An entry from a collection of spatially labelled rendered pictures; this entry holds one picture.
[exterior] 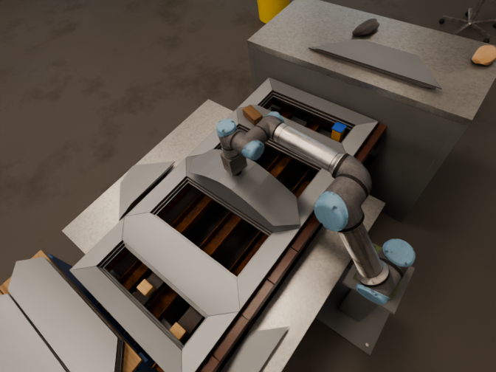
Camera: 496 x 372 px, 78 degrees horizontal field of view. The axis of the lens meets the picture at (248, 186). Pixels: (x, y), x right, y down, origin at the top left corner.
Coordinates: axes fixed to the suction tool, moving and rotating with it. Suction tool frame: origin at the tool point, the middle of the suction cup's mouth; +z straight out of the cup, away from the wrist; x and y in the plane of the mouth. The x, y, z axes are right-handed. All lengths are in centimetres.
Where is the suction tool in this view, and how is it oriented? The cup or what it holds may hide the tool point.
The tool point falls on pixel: (237, 173)
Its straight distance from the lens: 140.8
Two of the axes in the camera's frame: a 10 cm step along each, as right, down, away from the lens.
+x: 6.5, 6.0, -4.8
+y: -7.5, 5.9, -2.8
